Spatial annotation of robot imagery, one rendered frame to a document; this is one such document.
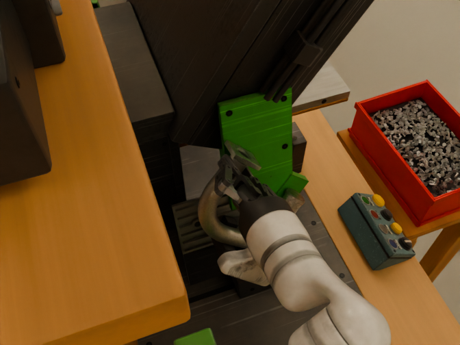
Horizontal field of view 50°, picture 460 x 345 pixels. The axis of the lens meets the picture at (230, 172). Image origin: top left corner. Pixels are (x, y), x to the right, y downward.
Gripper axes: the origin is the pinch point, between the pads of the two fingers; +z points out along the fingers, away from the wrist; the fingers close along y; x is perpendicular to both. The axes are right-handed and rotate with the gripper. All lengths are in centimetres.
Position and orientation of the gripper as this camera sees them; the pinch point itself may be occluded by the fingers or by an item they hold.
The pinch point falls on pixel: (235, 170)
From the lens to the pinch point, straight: 73.9
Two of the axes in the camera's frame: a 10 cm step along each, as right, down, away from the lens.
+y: -7.2, -3.5, -6.0
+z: -3.4, -5.8, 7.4
